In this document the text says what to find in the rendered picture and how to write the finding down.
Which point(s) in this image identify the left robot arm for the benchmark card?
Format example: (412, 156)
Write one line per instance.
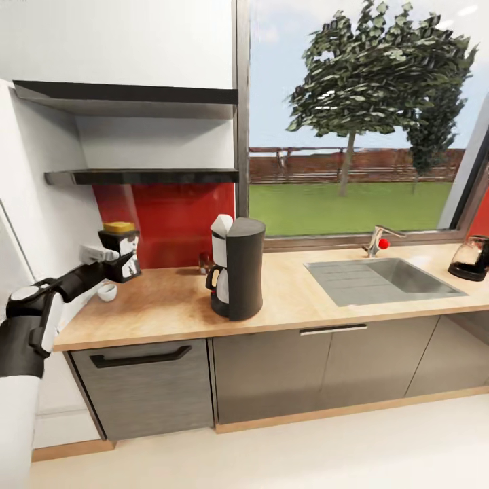
(26, 340)

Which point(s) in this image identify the dishwasher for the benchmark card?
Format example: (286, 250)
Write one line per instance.
(146, 389)

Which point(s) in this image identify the cabinet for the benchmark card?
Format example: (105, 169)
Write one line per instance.
(278, 373)

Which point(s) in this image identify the coffee cup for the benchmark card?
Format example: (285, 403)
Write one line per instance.
(107, 292)

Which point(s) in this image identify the bottle of coffee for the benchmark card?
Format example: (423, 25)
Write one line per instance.
(122, 237)

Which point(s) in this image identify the paper coffee filter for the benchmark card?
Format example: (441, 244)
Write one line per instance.
(222, 225)

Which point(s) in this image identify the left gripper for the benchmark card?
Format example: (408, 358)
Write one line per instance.
(100, 270)

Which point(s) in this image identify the electric kettle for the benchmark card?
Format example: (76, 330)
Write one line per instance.
(471, 261)

